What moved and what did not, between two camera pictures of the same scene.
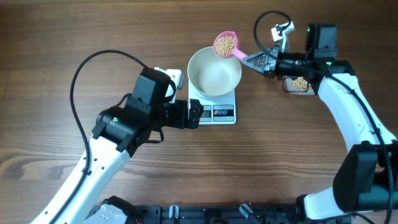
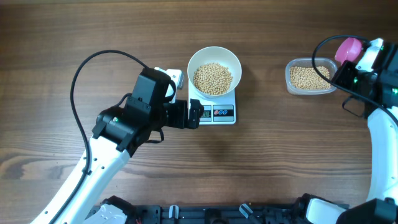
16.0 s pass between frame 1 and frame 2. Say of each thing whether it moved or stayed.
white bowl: stayed
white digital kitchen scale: stayed
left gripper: stayed
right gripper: moved
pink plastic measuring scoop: moved
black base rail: stayed
